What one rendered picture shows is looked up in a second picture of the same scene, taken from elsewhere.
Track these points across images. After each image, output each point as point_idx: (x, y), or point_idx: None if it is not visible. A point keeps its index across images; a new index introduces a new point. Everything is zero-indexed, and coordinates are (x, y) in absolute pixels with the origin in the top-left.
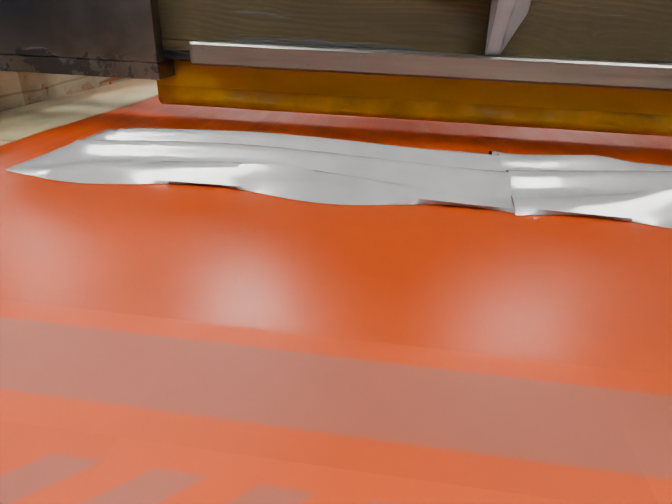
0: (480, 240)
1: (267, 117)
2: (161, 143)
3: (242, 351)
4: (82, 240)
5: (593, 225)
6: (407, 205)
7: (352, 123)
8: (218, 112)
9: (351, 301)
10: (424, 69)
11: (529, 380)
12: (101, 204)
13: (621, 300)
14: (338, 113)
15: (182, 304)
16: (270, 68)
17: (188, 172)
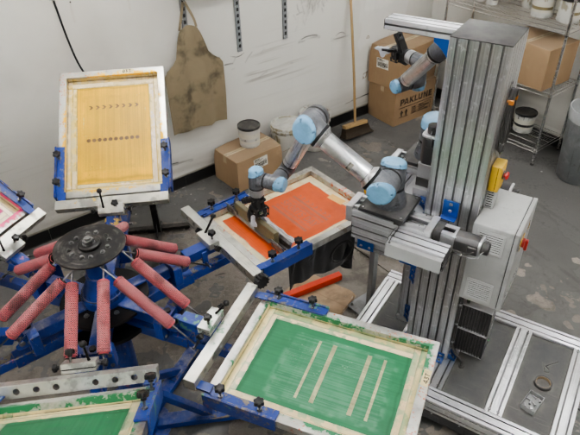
0: (280, 223)
1: (269, 243)
2: (286, 236)
3: (294, 223)
4: (295, 231)
5: (273, 222)
6: (279, 227)
7: (263, 239)
8: (272, 247)
9: (289, 223)
10: None
11: (288, 219)
12: (293, 234)
13: (280, 219)
14: None
15: (294, 226)
16: None
17: (286, 234)
